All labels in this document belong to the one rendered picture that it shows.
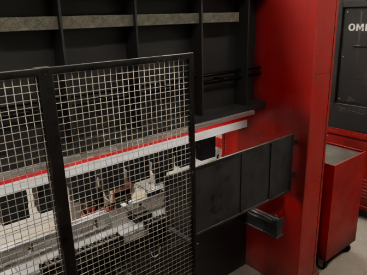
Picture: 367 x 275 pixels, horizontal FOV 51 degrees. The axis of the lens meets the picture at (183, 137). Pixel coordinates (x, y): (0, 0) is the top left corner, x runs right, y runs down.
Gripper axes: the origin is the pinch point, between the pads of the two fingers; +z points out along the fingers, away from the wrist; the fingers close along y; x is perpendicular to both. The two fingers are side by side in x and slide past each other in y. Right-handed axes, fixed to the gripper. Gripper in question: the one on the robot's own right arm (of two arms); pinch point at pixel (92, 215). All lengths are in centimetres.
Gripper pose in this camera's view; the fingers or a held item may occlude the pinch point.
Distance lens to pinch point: 295.0
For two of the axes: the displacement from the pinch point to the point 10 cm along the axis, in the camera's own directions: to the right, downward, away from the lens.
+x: 8.4, -2.0, 5.0
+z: 1.8, 9.8, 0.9
